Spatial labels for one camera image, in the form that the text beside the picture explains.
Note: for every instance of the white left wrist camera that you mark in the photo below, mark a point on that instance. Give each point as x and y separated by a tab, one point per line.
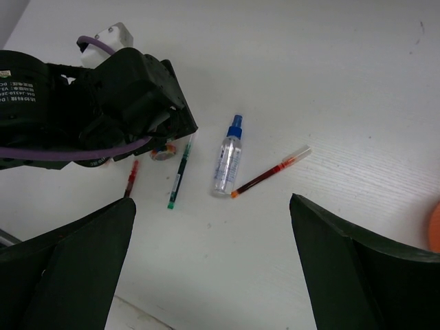
98	48

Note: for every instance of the orange round stationery container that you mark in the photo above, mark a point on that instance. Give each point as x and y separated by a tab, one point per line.
433	229

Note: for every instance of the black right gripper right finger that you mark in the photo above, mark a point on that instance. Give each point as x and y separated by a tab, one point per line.
357	279

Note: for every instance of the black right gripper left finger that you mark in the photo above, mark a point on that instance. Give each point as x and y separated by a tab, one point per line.
66	278

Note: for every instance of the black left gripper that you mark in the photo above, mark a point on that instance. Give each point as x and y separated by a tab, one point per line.
128	105

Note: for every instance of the red ink pen refill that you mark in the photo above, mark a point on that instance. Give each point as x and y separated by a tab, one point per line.
288	161

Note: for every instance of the colourful washi tape roll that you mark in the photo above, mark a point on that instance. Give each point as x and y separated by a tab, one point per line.
163	153

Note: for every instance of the dark red pen refill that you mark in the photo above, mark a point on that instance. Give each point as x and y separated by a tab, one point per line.
131	178

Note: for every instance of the green ink pen refill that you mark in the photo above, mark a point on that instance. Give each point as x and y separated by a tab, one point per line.
180	173

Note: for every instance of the clear spray bottle blue cap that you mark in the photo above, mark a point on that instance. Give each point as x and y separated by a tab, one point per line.
227	165

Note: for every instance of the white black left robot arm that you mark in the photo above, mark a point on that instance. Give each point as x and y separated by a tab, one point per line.
27	103

